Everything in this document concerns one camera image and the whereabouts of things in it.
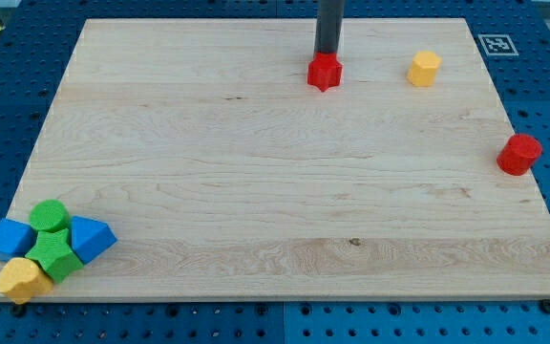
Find yellow hexagon block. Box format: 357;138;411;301
407;51;442;87

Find light wooden board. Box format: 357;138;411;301
7;18;550;303

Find red star block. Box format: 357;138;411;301
307;52;343;92

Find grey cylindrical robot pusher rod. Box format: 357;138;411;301
314;0;345;54

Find blue triangle block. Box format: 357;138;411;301
71;216;117;265

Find green cylinder block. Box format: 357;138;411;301
29;200;71;232

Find green star block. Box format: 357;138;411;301
25;228;84;284

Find red cylinder block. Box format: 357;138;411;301
497;134;542;176

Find white fiducial marker tag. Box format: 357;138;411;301
477;33;518;56

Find blue cube block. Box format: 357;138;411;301
0;218;35;262

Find yellow heart block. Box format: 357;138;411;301
0;257;54;305

